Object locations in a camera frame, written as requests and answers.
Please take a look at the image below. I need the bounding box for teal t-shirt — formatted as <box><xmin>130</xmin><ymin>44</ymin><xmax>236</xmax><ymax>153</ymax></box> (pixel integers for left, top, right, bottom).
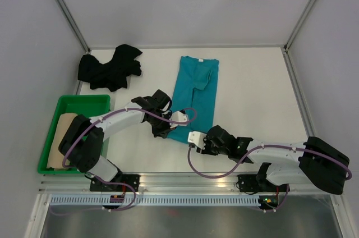
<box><xmin>168</xmin><ymin>56</ymin><xmax>219</xmax><ymax>143</ymax></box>

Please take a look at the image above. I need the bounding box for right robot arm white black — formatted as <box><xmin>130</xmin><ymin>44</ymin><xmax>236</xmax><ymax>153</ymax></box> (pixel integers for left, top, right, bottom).
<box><xmin>188</xmin><ymin>126</ymin><xmax>352</xmax><ymax>195</ymax></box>

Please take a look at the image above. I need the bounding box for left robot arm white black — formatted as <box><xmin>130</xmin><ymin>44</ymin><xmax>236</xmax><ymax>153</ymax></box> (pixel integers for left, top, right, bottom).
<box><xmin>58</xmin><ymin>90</ymin><xmax>175</xmax><ymax>192</ymax></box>

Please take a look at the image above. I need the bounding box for black t-shirt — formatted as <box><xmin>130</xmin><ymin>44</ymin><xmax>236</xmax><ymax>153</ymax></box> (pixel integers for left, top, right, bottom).
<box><xmin>77</xmin><ymin>44</ymin><xmax>142</xmax><ymax>92</ymax></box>

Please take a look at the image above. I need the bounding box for green plastic tray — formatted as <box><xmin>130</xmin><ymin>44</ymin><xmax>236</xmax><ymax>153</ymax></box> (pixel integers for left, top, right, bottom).
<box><xmin>37</xmin><ymin>94</ymin><xmax>111</xmax><ymax>176</ymax></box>

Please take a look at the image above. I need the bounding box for rolled beige t-shirt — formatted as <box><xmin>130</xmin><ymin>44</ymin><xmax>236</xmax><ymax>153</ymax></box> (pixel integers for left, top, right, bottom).
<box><xmin>47</xmin><ymin>113</ymin><xmax>77</xmax><ymax>170</ymax></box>

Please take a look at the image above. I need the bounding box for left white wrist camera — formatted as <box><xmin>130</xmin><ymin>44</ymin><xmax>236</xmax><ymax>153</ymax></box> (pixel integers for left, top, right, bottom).
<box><xmin>170</xmin><ymin>111</ymin><xmax>189</xmax><ymax>128</ymax></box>

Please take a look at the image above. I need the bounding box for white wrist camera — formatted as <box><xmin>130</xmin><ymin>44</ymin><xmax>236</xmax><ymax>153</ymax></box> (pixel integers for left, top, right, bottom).
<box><xmin>187</xmin><ymin>131</ymin><xmax>206</xmax><ymax>149</ymax></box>
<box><xmin>170</xmin><ymin>111</ymin><xmax>189</xmax><ymax>128</ymax></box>

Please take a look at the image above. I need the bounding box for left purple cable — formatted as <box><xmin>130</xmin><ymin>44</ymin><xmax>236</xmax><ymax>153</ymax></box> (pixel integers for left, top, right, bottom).
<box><xmin>50</xmin><ymin>107</ymin><xmax>197</xmax><ymax>216</ymax></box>

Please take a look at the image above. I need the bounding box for purple cable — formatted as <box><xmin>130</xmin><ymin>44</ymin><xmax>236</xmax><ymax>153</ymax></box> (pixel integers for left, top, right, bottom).
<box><xmin>50</xmin><ymin>107</ymin><xmax>197</xmax><ymax>216</ymax></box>
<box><xmin>187</xmin><ymin>144</ymin><xmax>353</xmax><ymax>213</ymax></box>

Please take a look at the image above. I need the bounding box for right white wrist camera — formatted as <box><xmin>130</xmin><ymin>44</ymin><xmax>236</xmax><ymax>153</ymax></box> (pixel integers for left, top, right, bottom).
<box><xmin>187</xmin><ymin>131</ymin><xmax>206</xmax><ymax>149</ymax></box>

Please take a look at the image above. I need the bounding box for aluminium frame rail front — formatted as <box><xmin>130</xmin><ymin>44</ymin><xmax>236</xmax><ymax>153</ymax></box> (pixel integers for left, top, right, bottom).
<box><xmin>38</xmin><ymin>172</ymin><xmax>344</xmax><ymax>194</ymax></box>

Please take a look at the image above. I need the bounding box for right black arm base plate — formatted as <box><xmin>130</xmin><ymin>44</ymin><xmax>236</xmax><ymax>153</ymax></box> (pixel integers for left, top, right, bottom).
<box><xmin>236</xmin><ymin>174</ymin><xmax>287</xmax><ymax>195</ymax></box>

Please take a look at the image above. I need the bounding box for white slotted cable duct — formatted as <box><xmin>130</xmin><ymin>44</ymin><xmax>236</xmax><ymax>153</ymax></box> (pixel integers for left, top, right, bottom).
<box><xmin>50</xmin><ymin>194</ymin><xmax>278</xmax><ymax>207</ymax></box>

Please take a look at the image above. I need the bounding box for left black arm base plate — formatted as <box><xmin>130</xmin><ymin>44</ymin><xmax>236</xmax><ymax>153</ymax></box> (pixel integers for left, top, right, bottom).
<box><xmin>90</xmin><ymin>173</ymin><xmax>141</xmax><ymax>192</ymax></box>

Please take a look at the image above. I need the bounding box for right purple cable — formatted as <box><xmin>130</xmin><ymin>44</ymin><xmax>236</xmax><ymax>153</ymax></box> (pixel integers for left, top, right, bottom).
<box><xmin>187</xmin><ymin>144</ymin><xmax>353</xmax><ymax>213</ymax></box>

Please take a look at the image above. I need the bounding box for left aluminium corner post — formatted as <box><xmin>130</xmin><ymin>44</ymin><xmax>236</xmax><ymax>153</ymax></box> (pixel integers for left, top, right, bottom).
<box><xmin>55</xmin><ymin>0</ymin><xmax>91</xmax><ymax>53</ymax></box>

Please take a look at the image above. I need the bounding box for aluminium corner post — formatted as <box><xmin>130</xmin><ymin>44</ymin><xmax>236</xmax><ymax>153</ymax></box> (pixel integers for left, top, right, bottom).
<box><xmin>282</xmin><ymin>0</ymin><xmax>318</xmax><ymax>53</ymax></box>
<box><xmin>55</xmin><ymin>0</ymin><xmax>91</xmax><ymax>53</ymax></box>

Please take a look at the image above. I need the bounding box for right aluminium corner post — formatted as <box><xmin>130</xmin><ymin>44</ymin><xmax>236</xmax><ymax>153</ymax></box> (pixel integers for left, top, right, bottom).
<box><xmin>282</xmin><ymin>0</ymin><xmax>318</xmax><ymax>53</ymax></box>

